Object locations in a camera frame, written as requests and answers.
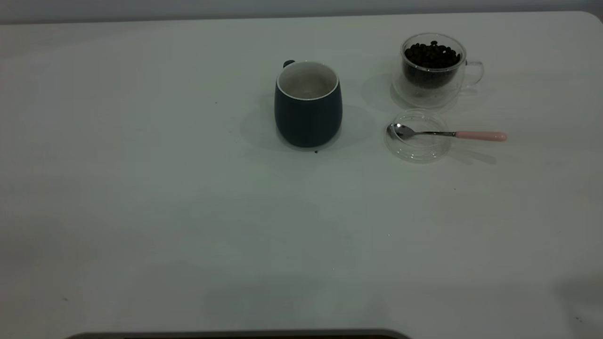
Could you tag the clear glass saucer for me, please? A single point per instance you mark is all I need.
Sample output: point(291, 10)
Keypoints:
point(417, 151)

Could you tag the dark blue-grey ceramic mug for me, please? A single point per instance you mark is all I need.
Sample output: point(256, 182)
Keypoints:
point(306, 120)

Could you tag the dark coffee beans pile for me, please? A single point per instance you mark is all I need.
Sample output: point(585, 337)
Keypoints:
point(431, 55)

